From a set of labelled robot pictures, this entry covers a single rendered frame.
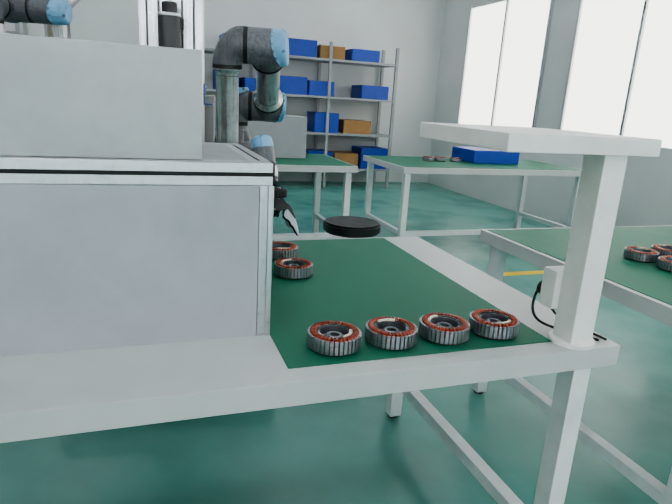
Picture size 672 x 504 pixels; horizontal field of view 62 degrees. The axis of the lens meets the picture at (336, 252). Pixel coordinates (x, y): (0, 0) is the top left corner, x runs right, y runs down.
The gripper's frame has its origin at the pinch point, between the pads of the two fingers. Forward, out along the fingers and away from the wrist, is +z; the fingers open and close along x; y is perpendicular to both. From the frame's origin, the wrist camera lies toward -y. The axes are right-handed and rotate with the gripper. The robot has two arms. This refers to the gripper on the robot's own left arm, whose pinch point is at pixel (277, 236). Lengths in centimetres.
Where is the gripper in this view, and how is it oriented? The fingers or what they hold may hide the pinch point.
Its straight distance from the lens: 179.5
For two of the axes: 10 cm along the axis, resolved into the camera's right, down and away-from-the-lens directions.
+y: -4.0, 2.5, 8.8
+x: -9.0, 0.6, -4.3
